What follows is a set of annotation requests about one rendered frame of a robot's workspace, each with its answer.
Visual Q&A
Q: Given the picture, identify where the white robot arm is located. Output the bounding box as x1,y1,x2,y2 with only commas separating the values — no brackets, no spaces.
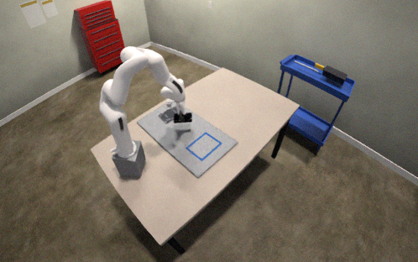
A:
99,47,185,158

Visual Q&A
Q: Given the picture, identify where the black well plate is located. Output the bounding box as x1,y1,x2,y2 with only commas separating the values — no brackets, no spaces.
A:
174,113,192,123

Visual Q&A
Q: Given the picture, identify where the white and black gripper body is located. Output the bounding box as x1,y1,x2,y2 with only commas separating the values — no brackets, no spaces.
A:
176,100,185,115

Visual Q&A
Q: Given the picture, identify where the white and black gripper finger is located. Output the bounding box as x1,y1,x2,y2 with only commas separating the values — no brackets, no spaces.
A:
180,111,185,123

